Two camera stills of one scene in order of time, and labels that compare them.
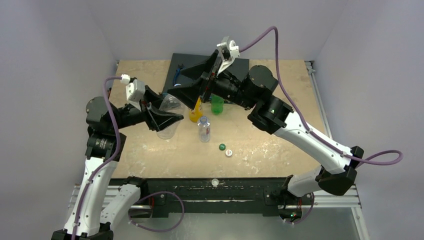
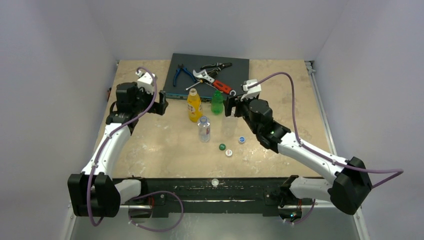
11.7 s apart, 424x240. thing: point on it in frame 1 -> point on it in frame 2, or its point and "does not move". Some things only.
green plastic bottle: [217, 104] does not move
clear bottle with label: [204, 129] does not move
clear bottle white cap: [170, 102] -> [230, 126]
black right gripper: [209, 79] -> [234, 105]
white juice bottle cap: [215, 182] does not move
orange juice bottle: [195, 115] does not move
